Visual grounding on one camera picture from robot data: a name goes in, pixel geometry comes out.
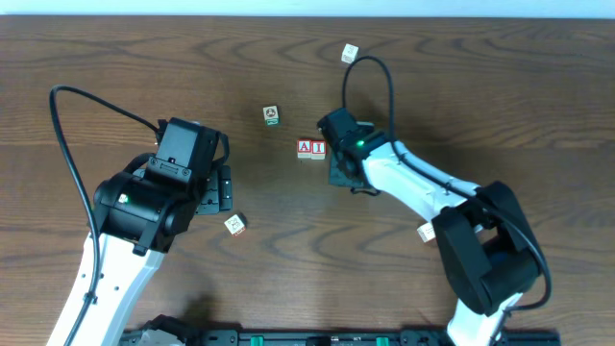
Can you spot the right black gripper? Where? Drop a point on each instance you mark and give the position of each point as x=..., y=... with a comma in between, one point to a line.
x=341, y=175

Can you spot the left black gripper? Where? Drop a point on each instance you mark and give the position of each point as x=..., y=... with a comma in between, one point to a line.
x=217, y=190

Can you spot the red letter I block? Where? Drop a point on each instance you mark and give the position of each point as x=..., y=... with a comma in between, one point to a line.
x=318, y=149

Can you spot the red letter A block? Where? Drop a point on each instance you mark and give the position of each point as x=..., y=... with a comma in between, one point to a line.
x=304, y=148

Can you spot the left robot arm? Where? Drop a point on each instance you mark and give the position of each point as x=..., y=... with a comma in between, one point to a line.
x=138, y=212

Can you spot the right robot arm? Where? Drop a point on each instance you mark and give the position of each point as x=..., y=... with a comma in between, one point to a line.
x=488, y=251

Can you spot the red edged picture block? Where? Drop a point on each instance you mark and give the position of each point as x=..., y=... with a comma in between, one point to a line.
x=236, y=224

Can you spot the green picture block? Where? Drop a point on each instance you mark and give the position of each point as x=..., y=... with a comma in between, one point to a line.
x=271, y=115

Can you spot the plain wooden block right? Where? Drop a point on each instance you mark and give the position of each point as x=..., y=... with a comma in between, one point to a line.
x=426, y=232

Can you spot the plain wooden block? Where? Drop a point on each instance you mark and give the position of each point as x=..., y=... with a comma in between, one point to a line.
x=349, y=53
x=426, y=232

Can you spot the plain wooden block top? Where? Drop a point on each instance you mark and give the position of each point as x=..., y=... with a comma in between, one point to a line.
x=349, y=53

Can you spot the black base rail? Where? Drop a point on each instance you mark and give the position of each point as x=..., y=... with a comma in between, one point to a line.
x=403, y=338

